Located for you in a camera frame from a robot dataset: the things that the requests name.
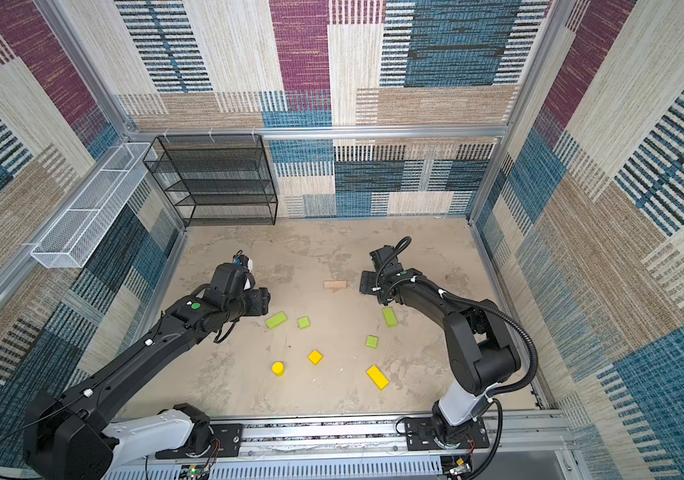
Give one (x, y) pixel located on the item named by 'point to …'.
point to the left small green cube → (303, 323)
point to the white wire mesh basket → (71, 239)
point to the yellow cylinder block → (278, 368)
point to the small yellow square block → (315, 357)
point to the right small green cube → (372, 341)
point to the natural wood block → (337, 284)
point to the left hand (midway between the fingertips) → (260, 292)
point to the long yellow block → (377, 376)
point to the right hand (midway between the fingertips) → (377, 288)
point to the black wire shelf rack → (214, 180)
